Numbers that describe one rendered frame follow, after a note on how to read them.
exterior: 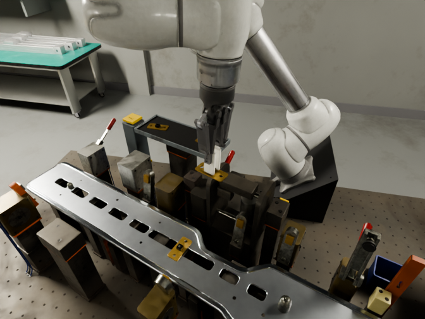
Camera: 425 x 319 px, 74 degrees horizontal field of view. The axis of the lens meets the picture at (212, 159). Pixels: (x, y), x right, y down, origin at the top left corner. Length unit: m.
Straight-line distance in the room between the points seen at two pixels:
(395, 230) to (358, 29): 2.57
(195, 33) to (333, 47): 3.25
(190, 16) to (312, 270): 1.07
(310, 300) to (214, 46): 0.69
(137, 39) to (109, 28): 0.05
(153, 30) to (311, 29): 3.19
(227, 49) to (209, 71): 0.05
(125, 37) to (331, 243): 1.18
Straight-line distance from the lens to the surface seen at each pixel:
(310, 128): 1.29
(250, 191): 0.83
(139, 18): 0.52
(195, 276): 0.88
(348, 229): 1.49
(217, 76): 0.55
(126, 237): 0.99
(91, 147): 1.31
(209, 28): 0.52
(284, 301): 0.82
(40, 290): 1.36
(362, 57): 3.82
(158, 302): 0.81
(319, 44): 3.69
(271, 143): 1.26
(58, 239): 1.03
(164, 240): 0.97
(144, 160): 1.09
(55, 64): 3.59
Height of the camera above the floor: 1.77
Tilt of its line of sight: 38 degrees down
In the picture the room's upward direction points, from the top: straight up
